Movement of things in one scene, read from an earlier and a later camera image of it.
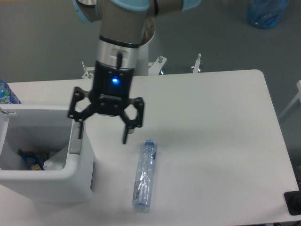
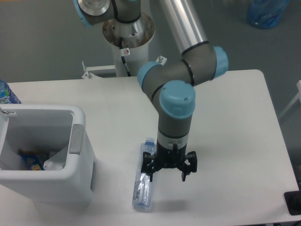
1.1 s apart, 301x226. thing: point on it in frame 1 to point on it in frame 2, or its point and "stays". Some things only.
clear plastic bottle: (143, 189) stays
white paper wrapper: (57, 161) stays
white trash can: (43, 128) stays
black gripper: (111, 89) to (169, 157)
